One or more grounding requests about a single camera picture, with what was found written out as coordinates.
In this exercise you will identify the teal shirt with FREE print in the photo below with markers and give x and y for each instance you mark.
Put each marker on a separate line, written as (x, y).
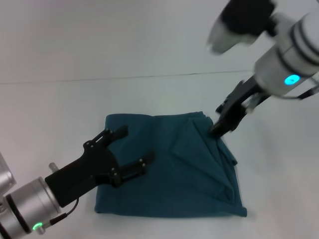
(169, 169)

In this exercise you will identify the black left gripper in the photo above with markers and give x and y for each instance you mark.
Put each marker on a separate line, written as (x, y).
(84, 171)

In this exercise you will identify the left wrist camera housing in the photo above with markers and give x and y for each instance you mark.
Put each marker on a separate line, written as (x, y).
(6, 174)

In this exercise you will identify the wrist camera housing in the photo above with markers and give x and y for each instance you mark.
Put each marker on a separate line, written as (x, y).
(6, 174)
(239, 22)

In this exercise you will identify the right wrist camera housing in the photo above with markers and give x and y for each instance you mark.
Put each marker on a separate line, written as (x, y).
(239, 22)

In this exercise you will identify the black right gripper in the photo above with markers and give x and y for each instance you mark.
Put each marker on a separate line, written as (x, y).
(239, 99)

